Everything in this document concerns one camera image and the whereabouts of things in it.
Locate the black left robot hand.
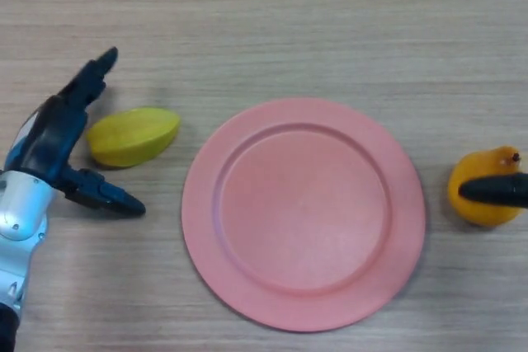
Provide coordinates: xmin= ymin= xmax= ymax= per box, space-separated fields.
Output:
xmin=6 ymin=46 xmax=148 ymax=217

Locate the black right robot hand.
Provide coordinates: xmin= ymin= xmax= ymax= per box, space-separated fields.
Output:
xmin=458 ymin=172 xmax=528 ymax=209

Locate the yellow starfruit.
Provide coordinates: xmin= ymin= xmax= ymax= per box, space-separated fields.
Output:
xmin=86 ymin=106 xmax=182 ymax=170

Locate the pink round plate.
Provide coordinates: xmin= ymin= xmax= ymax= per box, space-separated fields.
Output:
xmin=181 ymin=98 xmax=427 ymax=333

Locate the orange yellow pear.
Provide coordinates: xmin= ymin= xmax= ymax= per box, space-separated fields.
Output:
xmin=448 ymin=145 xmax=527 ymax=228

